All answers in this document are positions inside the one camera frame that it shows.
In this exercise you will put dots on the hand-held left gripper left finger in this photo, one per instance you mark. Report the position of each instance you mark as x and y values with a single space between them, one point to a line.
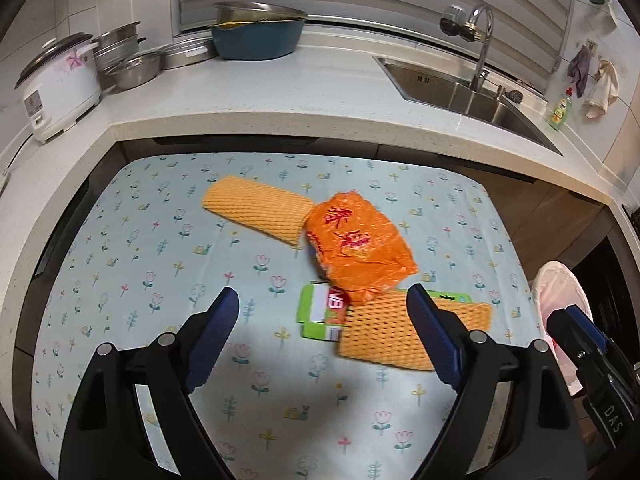
215 340

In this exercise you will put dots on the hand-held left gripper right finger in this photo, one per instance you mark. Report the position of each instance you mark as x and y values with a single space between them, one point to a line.
435 335

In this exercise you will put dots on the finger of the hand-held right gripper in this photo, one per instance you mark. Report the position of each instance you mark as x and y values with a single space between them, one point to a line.
580 322

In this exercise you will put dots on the trash bin with white bag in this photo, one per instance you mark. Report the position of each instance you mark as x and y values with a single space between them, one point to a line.
555 290

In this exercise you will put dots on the orange foam net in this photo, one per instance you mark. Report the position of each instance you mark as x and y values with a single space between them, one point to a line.
385 335
250 210

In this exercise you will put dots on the green paper carton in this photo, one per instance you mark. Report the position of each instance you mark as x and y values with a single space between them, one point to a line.
312 310

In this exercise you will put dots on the orange plastic bag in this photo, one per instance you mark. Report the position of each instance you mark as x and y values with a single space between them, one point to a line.
360 245

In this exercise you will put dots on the brown cabinet front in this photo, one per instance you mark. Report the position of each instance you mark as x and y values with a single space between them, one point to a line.
555 225

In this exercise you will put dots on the floral light blue tablecloth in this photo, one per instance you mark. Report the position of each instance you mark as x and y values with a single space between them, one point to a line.
150 240

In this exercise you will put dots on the green dish soap bottle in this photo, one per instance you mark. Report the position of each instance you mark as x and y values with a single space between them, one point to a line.
560 112

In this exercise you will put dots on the beige hanging cloth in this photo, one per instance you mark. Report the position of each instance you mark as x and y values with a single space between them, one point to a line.
602 90

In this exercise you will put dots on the dark sink scrubber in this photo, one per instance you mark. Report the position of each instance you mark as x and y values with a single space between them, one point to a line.
513 96

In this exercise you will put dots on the stainless steel sink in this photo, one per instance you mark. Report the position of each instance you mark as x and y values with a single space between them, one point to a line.
450 90

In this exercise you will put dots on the grey hanging cloth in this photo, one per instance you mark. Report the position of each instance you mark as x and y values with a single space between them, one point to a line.
580 70

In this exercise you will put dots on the small steel bowl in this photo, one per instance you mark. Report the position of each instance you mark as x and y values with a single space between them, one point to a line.
135 72

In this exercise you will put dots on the flat steel pan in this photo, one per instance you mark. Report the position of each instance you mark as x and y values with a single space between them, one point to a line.
185 55

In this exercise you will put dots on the chrome faucet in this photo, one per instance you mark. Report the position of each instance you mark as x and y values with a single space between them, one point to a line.
482 50

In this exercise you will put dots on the white rice cooker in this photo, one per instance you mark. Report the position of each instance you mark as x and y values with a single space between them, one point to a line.
55 90

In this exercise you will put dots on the blue plastic basin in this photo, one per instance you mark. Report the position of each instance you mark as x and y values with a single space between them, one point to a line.
255 41

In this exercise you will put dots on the stacked steel pots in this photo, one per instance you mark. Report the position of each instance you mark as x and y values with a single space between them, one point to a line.
117 45

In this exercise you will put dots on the large steel bowl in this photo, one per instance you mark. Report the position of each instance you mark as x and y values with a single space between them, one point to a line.
250 10

